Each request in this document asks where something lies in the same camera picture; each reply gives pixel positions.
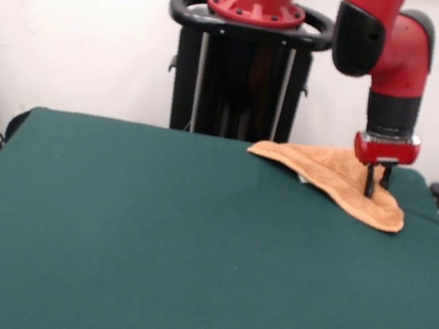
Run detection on dark green table cloth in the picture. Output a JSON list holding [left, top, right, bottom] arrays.
[[0, 99, 439, 329]]

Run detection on tan terry towel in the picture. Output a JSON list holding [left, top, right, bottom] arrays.
[[237, 133, 415, 235]]

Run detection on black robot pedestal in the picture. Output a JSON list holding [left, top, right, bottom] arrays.
[[149, 0, 341, 154]]

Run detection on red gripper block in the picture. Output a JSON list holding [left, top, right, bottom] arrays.
[[345, 126, 423, 206]]

